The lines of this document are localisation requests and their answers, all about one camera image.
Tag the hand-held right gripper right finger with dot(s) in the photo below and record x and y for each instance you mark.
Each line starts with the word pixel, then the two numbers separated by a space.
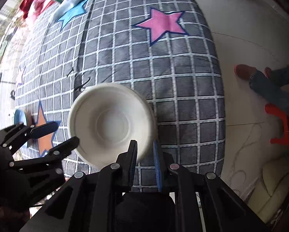
pixel 157 166

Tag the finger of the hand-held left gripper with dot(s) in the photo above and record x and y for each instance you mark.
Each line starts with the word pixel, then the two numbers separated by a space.
pixel 44 129
pixel 67 145

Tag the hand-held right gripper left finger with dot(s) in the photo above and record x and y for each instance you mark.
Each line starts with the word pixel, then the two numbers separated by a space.
pixel 134 164

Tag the blue plate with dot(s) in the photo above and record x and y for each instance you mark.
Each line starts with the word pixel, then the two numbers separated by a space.
pixel 20 117

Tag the white bowl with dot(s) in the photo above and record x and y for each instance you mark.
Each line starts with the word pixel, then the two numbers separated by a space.
pixel 110 123

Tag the checkered star tablecloth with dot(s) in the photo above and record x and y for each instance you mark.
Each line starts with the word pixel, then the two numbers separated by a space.
pixel 183 101

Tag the cream cushion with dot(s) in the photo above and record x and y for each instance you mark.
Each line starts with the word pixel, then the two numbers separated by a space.
pixel 272 191

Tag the red fabric pile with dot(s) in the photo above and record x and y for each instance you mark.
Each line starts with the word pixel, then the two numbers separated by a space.
pixel 32 0

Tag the red plastic stool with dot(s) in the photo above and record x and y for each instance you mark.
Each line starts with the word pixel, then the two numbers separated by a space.
pixel 273 108

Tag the light blue cloth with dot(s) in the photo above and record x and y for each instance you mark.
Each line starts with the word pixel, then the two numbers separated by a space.
pixel 72 1

